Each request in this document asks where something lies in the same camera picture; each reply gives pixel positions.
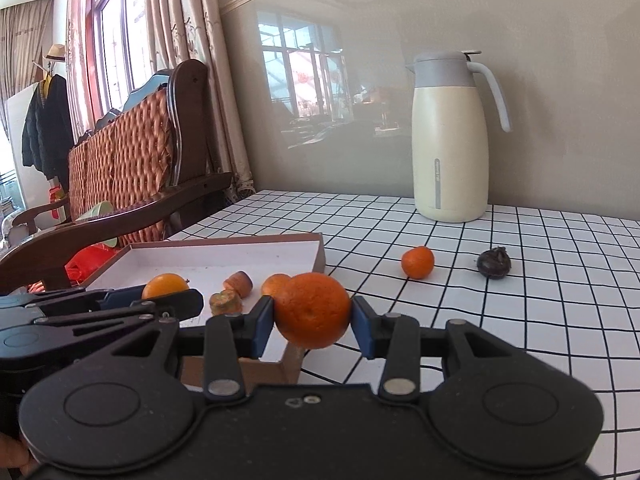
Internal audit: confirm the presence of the small red bag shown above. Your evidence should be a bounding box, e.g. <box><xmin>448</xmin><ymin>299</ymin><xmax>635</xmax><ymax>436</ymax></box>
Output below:
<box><xmin>48</xmin><ymin>186</ymin><xmax>68</xmax><ymax>220</ymax></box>

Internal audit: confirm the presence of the brown flaky pastry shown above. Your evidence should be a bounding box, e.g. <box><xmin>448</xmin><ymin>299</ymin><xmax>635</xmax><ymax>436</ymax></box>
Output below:
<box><xmin>223</xmin><ymin>271</ymin><xmax>254</xmax><ymax>298</ymax></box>

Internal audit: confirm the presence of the shallow cardboard box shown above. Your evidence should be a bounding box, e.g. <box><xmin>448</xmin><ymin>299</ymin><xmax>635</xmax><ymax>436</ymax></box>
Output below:
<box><xmin>82</xmin><ymin>233</ymin><xmax>327</xmax><ymax>391</ymax></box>

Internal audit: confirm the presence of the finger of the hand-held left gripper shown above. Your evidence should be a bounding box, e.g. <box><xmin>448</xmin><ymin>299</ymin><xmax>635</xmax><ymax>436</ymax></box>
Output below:
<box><xmin>65</xmin><ymin>290</ymin><xmax>203</xmax><ymax>323</ymax></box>
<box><xmin>30</xmin><ymin>285</ymin><xmax>146</xmax><ymax>311</ymax></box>

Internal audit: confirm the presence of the white grid tablecloth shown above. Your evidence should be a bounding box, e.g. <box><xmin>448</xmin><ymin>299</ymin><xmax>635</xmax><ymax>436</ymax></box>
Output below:
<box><xmin>165</xmin><ymin>190</ymin><xmax>640</xmax><ymax>478</ymax></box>

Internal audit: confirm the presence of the green bowl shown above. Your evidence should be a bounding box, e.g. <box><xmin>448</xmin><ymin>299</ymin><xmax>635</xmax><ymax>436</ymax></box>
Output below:
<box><xmin>75</xmin><ymin>201</ymin><xmax>115</xmax><ymax>222</ymax></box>

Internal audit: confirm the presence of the large orange mandarin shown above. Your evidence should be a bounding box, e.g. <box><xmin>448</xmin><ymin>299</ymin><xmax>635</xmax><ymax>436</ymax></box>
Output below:
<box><xmin>274</xmin><ymin>272</ymin><xmax>352</xmax><ymax>350</ymax></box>

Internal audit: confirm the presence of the beige curtain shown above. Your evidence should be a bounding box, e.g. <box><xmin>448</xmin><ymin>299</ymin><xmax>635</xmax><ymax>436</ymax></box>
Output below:
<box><xmin>145</xmin><ymin>0</ymin><xmax>256</xmax><ymax>193</ymax></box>

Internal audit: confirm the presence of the brown sheer curtain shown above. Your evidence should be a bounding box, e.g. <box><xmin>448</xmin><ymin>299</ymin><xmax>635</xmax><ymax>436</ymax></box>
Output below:
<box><xmin>0</xmin><ymin>0</ymin><xmax>56</xmax><ymax>106</ymax></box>

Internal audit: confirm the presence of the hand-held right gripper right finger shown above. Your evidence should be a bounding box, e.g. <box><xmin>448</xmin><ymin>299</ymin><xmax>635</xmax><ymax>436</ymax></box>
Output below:
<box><xmin>350</xmin><ymin>296</ymin><xmax>526</xmax><ymax>403</ymax></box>

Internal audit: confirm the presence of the white board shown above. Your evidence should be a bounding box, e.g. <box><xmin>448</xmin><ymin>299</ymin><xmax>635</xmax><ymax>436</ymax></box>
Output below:
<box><xmin>5</xmin><ymin>82</ymin><xmax>41</xmax><ymax>211</ymax></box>

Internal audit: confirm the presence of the dark hanging jacket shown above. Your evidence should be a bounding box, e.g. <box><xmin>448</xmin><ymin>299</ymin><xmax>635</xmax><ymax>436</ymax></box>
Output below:
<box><xmin>21</xmin><ymin>74</ymin><xmax>75</xmax><ymax>181</ymax></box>

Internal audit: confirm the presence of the cream thermos jug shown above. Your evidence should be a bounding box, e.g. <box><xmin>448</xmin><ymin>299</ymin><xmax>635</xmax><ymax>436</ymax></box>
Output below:
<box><xmin>405</xmin><ymin>50</ymin><xmax>512</xmax><ymax>223</ymax></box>

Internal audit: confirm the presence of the dark purple mangosteen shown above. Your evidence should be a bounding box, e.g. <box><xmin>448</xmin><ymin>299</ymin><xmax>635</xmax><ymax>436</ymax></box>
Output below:
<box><xmin>476</xmin><ymin>246</ymin><xmax>513</xmax><ymax>278</ymax></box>

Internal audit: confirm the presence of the smooth yellow-orange citrus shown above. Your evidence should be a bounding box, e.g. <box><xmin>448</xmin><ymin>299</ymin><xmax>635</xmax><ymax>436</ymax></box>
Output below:
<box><xmin>142</xmin><ymin>273</ymin><xmax>191</xmax><ymax>301</ymax></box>

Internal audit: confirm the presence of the red plastic bag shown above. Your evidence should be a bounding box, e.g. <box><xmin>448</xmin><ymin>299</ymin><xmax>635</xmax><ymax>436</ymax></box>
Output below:
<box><xmin>65</xmin><ymin>242</ymin><xmax>118</xmax><ymax>283</ymax></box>

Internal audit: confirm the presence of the wooden wicker bench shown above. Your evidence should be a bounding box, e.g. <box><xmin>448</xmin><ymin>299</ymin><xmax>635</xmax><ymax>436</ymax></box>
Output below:
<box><xmin>0</xmin><ymin>59</ymin><xmax>233</xmax><ymax>293</ymax></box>

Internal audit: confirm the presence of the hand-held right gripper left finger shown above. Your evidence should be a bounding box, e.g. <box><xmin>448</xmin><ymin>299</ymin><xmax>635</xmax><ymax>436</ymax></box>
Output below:
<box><xmin>90</xmin><ymin>296</ymin><xmax>275</xmax><ymax>402</ymax></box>

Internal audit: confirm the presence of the person's left hand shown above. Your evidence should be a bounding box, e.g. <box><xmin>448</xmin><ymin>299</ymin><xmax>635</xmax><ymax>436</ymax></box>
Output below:
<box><xmin>0</xmin><ymin>432</ymin><xmax>38</xmax><ymax>480</ymax></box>

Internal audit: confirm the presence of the pink patterned curtain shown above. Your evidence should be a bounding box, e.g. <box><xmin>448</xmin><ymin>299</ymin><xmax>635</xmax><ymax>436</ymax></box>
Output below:
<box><xmin>65</xmin><ymin>0</ymin><xmax>108</xmax><ymax>136</ymax></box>

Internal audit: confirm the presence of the red framed window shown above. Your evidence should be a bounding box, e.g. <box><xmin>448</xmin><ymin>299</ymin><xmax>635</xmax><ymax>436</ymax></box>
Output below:
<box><xmin>85</xmin><ymin>0</ymin><xmax>166</xmax><ymax>111</ymax></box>

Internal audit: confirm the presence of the yellow round cake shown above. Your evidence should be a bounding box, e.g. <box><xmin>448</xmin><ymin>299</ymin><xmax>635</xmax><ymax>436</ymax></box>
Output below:
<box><xmin>209</xmin><ymin>291</ymin><xmax>244</xmax><ymax>316</ymax></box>

